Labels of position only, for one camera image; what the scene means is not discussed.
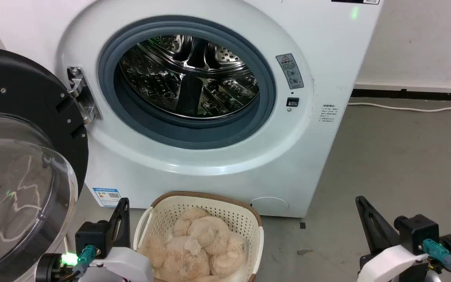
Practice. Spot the cream plastic laundry basket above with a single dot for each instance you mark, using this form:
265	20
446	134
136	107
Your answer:
241	219

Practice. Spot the black skirting strip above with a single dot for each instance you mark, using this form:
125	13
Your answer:
413	94

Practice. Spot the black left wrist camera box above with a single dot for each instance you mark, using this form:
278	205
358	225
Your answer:
91	235

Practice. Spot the white front-load washing machine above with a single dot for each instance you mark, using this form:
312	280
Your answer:
217	172

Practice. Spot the grey rubber door gasket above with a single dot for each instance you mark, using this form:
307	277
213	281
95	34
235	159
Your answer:
131	113

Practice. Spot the stainless steel washer drum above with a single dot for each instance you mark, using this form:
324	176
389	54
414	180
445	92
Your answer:
188	76

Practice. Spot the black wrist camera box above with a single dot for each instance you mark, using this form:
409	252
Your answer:
417	231
91	235

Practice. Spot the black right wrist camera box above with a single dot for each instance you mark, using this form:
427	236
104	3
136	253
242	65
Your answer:
417	231

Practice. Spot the metal door hinge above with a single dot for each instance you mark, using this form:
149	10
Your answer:
82	96

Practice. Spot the fluffy beige towel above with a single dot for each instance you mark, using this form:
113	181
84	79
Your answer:
194	250

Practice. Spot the small printed text label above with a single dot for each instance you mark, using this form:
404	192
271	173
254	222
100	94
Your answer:
328	113

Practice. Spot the round drain filter cover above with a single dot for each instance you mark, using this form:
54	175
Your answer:
269	205

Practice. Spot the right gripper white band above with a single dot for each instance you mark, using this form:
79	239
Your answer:
392	260

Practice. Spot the blue energy label sticker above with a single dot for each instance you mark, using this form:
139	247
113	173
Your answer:
107	196

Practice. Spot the black washer door with glass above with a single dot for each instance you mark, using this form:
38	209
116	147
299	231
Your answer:
18	164

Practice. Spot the grey warning sticker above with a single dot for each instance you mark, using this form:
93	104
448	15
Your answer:
289	71

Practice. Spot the black door latch slot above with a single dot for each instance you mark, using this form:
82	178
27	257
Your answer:
292	102

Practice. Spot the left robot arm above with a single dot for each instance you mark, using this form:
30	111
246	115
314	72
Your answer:
51	268

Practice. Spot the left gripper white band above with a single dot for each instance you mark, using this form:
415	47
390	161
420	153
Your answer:
125	264

